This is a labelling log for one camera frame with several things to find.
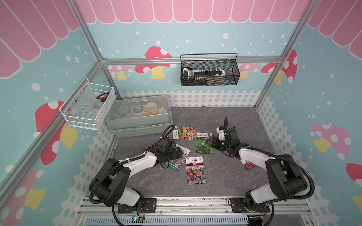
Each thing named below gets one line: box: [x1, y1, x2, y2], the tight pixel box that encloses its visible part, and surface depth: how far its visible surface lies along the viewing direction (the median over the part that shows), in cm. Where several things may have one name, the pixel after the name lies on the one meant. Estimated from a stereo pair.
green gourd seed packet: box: [196, 131, 214, 155], surface depth 99 cm
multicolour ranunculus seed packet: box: [172, 126, 197, 140], surface depth 105 cm
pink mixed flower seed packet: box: [185, 155, 207, 186], surface depth 89 cm
